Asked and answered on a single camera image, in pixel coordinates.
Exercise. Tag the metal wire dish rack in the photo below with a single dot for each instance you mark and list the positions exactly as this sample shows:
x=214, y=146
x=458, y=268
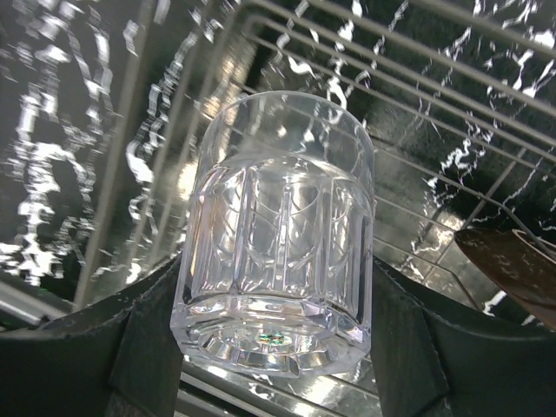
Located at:
x=464, y=176

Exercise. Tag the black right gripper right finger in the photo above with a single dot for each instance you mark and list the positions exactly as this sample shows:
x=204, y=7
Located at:
x=433, y=356

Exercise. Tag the red floral plate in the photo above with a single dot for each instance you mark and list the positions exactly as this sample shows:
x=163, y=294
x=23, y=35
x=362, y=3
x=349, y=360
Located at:
x=517, y=265

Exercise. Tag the clear drinking glass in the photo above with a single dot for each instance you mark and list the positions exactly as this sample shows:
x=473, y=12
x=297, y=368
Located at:
x=276, y=269

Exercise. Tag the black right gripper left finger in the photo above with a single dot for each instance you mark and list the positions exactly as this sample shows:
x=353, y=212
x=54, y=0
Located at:
x=116, y=357

